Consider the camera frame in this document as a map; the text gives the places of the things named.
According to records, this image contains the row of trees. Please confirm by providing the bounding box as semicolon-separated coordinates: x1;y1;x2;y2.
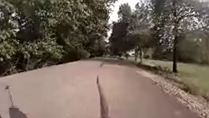
107;0;209;66

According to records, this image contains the grey asphalt path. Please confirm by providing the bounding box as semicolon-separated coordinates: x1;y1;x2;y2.
0;52;209;118

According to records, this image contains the dark thin tree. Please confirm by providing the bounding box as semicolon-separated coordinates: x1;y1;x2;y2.
151;0;209;75

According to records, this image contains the wood of green trees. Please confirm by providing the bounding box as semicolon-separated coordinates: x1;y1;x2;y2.
0;0;119;84

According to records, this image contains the strip of fallen leaves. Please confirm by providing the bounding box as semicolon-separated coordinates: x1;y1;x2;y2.
133;67;209;118

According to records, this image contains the green grass field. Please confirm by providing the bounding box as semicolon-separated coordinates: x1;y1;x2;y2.
127;56;209;99

